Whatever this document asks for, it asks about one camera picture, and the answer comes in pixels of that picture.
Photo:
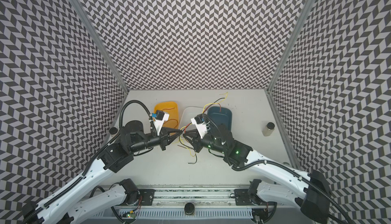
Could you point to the yellow plastic bin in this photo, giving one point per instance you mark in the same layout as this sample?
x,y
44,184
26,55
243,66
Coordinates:
x,y
172,109

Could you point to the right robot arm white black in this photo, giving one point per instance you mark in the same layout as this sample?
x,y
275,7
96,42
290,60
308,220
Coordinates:
x,y
310,192

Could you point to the aluminium front rail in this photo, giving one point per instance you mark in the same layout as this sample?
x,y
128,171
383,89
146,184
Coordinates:
x,y
207,196

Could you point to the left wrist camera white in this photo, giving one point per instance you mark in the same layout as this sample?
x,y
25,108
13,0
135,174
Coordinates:
x,y
157,120

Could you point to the right small jar black lid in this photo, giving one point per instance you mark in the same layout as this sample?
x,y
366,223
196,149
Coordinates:
x,y
268,129

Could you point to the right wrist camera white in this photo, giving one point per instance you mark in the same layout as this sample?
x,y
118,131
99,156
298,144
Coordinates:
x,y
202,124

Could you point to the black round knob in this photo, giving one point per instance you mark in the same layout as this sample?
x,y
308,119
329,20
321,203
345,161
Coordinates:
x,y
189,208

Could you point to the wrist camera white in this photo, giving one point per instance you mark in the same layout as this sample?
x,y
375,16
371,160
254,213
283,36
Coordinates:
x,y
157,120
202,124

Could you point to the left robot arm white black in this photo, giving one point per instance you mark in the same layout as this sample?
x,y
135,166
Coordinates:
x,y
66,206

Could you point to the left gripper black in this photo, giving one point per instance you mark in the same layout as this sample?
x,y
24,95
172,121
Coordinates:
x,y
164,138

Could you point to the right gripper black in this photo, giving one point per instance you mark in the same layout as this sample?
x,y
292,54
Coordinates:
x,y
198,141

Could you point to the small jar black lid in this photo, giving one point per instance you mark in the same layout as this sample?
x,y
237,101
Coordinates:
x,y
268,129
113,131

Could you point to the small green circuit board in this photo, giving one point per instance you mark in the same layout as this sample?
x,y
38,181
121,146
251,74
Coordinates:
x,y
129,215

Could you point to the left small jar black lid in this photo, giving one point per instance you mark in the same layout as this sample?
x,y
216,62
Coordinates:
x,y
113,131

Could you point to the white plastic bin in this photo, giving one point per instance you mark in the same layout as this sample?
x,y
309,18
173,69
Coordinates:
x,y
187,115

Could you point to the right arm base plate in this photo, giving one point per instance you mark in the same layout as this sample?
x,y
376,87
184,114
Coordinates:
x,y
242,198

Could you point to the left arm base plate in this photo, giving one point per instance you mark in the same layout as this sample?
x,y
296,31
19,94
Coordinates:
x,y
143,197

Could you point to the teal plastic bin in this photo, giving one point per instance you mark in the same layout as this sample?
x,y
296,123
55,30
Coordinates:
x,y
220,116

